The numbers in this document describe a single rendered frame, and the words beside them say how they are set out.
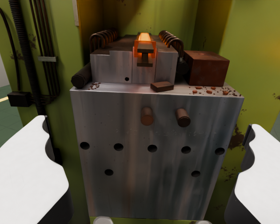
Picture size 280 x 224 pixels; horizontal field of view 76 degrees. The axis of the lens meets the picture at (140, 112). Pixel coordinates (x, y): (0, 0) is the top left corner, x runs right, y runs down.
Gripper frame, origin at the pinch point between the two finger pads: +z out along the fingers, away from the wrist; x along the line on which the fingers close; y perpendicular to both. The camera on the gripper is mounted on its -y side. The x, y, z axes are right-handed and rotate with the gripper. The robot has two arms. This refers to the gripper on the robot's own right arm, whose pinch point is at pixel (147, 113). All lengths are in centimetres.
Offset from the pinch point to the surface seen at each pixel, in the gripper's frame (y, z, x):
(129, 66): 4.1, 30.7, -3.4
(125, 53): 1.3, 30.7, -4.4
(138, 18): -6, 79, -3
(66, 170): 53, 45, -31
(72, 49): 3.1, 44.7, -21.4
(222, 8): -9, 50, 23
